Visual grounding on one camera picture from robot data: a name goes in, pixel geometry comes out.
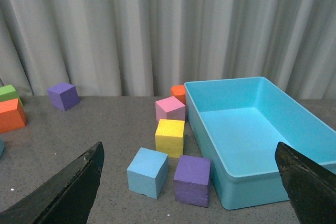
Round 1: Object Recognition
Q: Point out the yellow foam block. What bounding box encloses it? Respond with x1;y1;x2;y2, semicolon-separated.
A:
155;119;185;158

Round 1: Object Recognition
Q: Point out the green foam block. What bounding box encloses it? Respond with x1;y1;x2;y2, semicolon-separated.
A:
0;84;23;105

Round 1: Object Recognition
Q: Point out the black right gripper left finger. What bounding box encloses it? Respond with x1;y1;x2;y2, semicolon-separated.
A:
1;142;104;223

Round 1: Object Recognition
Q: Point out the large orange foam block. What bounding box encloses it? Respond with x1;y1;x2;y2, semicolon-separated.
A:
0;98;26;133

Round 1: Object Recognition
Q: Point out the light blue plastic bin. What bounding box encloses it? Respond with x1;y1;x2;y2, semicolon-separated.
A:
185;77;335;210

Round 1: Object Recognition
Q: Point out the orange foam block behind bin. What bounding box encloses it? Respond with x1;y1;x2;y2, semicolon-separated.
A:
170;84;186;105

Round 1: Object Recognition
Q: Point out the purple foam block near bin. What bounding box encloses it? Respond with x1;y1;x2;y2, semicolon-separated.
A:
173;155;211;207

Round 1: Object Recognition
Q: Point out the light blue foam block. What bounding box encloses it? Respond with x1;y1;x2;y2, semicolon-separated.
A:
127;147;169;199
0;138;5;158

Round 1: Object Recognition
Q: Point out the pink foam block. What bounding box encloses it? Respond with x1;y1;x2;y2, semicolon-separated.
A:
155;96;186;122

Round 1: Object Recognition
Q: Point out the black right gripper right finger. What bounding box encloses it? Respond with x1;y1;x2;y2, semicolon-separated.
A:
275;142;335;223

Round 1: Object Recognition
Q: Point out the grey pleated curtain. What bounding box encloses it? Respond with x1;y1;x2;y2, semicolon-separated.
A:
1;0;335;99

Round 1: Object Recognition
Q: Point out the purple foam block far left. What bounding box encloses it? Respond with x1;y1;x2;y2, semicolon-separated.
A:
47;82;80;111

